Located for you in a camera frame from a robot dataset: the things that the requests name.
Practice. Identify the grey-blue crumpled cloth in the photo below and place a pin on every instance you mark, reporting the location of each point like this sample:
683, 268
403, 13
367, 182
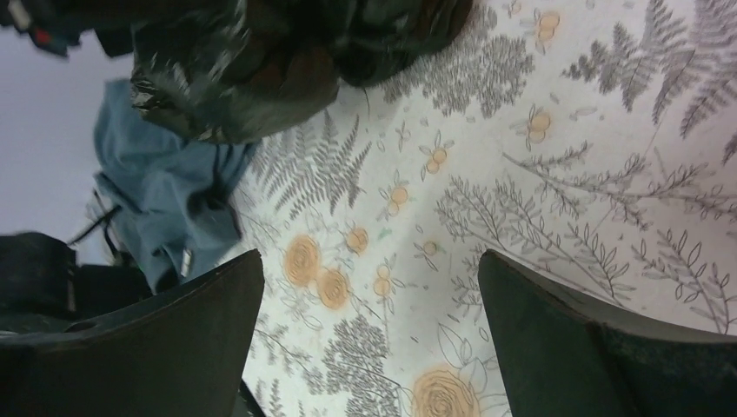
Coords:
175, 219

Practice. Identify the floral patterned table mat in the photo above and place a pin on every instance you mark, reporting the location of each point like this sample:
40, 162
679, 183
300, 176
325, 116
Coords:
593, 141

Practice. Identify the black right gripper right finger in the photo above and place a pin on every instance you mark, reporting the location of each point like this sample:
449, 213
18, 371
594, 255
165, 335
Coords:
564, 353

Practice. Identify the black plastic trash bag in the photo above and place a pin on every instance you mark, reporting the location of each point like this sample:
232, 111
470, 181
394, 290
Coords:
254, 68

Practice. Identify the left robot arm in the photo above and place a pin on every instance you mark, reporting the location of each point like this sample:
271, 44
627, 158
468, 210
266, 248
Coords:
44, 289

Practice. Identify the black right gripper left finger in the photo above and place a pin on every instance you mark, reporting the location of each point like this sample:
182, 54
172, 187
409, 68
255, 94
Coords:
179, 353

